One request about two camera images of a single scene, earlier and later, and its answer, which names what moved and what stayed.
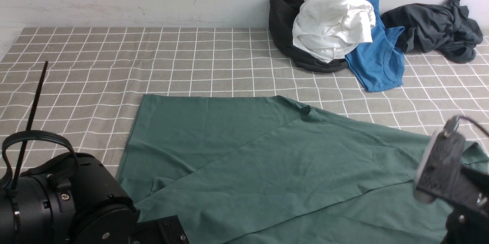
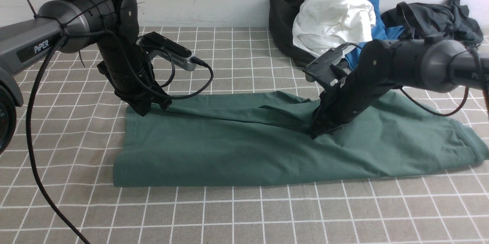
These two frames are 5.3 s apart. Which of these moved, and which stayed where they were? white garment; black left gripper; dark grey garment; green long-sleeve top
Moved: black left gripper; green long-sleeve top
Stayed: dark grey garment; white garment
